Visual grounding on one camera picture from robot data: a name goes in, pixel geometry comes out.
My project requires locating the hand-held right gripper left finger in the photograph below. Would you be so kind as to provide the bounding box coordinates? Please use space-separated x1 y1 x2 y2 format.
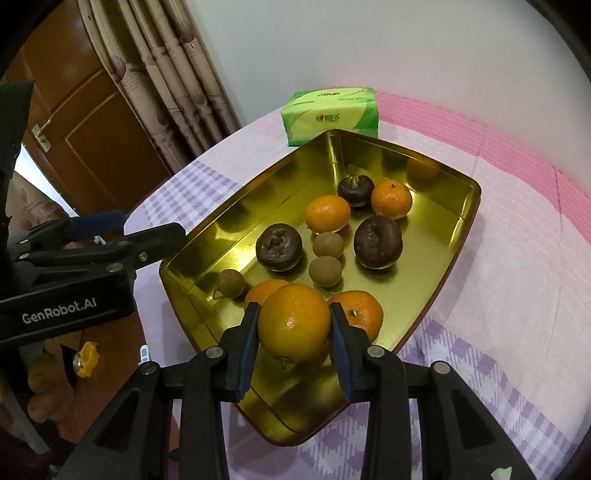
62 302 262 480

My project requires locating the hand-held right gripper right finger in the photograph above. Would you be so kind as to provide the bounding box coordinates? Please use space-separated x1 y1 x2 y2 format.
329 303 539 480

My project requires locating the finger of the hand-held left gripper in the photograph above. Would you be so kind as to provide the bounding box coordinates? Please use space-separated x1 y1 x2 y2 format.
14 222 186 273
9 210 126 252

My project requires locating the orange mandarin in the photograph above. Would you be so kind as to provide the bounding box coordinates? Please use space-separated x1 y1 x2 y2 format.
327 290 385 344
244 279 291 308
304 195 352 234
257 284 332 363
370 179 413 219

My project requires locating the brown longan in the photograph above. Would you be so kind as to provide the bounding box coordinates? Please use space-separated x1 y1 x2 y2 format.
312 232 345 258
308 256 344 288
216 270 245 299

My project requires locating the dark brown wrinkled fruit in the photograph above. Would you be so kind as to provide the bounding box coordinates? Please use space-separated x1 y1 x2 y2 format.
353 215 403 270
255 223 304 271
337 175 375 208

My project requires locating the gold metal tin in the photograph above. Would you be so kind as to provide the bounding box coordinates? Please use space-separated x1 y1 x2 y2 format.
159 129 482 446

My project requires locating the person's left hand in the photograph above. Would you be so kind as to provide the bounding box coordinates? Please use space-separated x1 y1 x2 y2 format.
25 337 77 428

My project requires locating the brown cloth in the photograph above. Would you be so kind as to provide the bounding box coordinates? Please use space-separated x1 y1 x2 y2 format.
9 175 70 224

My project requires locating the brown wooden door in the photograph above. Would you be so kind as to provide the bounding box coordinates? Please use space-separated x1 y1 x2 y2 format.
0 0 174 217

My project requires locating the beige patterned curtain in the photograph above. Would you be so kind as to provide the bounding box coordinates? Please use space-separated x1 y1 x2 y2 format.
76 0 242 174

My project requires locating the purple checked tablecloth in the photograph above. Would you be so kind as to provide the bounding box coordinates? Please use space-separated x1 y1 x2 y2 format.
124 108 591 480

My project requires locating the green tissue pack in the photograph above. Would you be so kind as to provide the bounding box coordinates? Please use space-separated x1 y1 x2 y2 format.
281 87 379 147

